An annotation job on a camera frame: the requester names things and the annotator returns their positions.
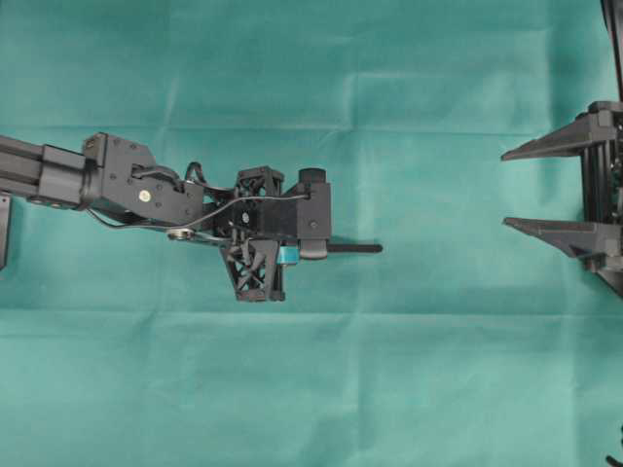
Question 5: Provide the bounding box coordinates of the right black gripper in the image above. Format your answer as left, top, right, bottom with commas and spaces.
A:
500, 101, 622, 295

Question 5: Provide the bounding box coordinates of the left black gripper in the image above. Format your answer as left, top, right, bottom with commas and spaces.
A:
203, 166, 300, 302

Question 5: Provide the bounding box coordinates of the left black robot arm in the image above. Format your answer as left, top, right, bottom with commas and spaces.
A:
1, 132, 300, 303

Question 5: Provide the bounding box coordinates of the green surgical drape cloth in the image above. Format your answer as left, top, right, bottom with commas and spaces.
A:
1, 1, 622, 466

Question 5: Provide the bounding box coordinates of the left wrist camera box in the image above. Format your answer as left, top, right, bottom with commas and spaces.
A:
286, 168, 332, 261

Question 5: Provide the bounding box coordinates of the black cable top right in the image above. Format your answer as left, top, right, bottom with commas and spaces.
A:
599, 0, 623, 101

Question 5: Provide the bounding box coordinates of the black cable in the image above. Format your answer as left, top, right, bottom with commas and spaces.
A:
599, 0, 623, 101
605, 425, 623, 467

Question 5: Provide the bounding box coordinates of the black cable bottom right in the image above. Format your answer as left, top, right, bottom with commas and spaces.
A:
605, 425, 623, 467

